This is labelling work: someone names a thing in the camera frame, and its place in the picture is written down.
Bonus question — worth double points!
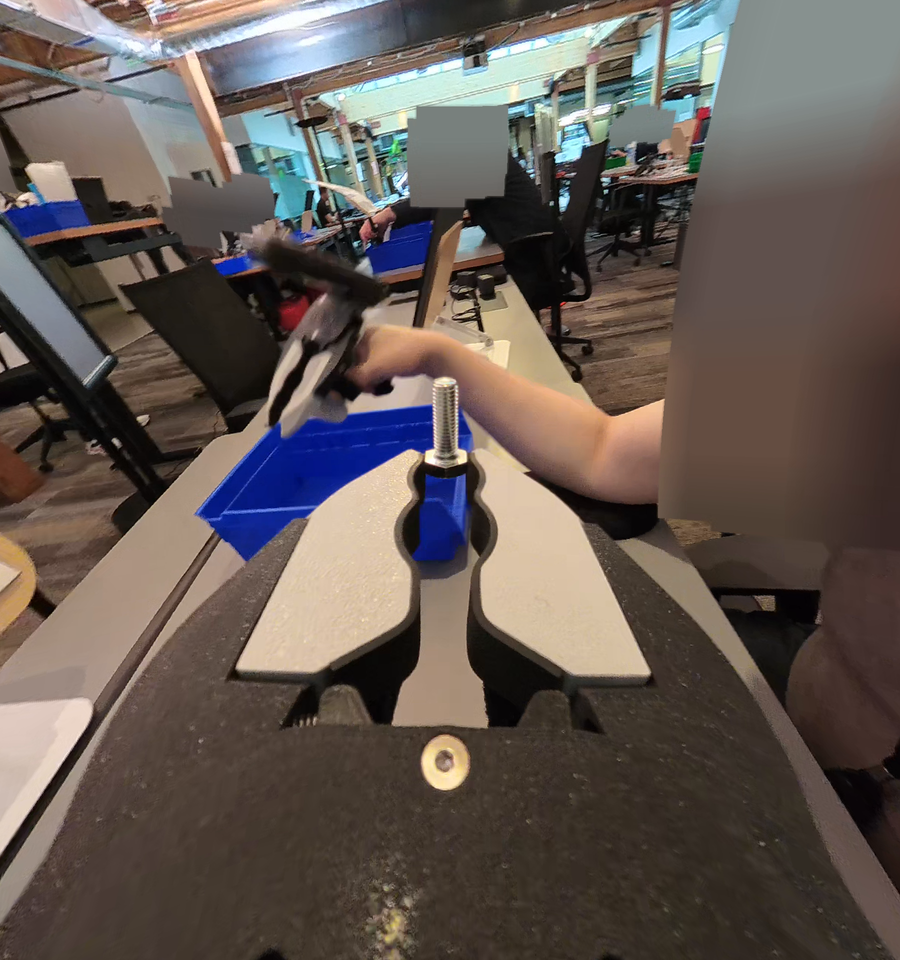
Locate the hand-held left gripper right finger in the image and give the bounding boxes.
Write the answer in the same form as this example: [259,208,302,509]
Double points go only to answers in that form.
[465,448,654,689]

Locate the silver ventilation duct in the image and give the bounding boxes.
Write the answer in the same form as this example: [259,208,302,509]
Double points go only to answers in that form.
[0,0,391,63]

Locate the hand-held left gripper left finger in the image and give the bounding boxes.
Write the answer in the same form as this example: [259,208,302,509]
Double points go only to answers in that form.
[234,450,426,685]

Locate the black floor lamp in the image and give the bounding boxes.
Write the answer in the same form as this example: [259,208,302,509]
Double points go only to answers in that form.
[294,116,333,190]

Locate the blue plastic bin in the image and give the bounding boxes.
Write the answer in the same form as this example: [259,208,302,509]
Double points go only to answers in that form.
[195,405,475,564]
[3,200,91,240]
[363,221,436,276]

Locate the wooden top desk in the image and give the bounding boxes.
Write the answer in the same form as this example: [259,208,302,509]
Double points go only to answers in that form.
[26,217,186,265]

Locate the person's torso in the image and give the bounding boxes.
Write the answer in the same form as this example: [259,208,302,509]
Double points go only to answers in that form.
[783,547,900,960]

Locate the white stand base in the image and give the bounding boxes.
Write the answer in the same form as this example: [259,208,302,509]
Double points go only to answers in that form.
[0,697,96,895]

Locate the person's right hand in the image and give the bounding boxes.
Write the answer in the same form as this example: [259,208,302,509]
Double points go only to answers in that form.
[347,324,442,397]

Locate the display screen on black stand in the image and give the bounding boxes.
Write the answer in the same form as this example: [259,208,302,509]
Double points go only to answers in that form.
[0,211,175,528]

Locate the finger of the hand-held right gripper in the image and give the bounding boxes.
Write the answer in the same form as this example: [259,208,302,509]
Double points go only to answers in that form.
[279,328,363,441]
[267,294,340,430]

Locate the person's office chair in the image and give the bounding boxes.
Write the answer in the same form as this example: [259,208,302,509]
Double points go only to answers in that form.
[686,534,831,625]

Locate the wooden support post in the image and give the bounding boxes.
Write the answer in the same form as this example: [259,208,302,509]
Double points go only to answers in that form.
[172,52,235,183]

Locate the medium length steel bolt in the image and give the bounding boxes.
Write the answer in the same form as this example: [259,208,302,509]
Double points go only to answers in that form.
[422,377,468,481]

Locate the black office chair with armrests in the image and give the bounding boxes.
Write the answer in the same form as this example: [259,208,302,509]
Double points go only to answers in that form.
[0,330,63,474]

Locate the person's right forearm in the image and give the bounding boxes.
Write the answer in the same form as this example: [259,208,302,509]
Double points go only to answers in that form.
[412,333,665,505]

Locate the wooden display board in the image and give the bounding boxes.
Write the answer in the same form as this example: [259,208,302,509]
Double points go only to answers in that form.
[0,517,40,640]
[414,210,468,329]

